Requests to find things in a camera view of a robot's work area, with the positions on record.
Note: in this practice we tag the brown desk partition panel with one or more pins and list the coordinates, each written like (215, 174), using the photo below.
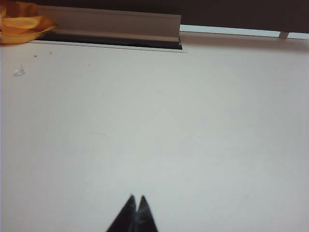
(241, 12)

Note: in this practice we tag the small clear plastic scrap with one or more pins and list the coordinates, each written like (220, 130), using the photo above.
(19, 72)

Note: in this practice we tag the orange crumpled cloth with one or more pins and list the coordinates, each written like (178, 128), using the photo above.
(21, 26)

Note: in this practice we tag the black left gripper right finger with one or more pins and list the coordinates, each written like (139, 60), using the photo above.
(146, 220)

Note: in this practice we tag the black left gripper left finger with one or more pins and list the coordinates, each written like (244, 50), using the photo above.
(125, 220)

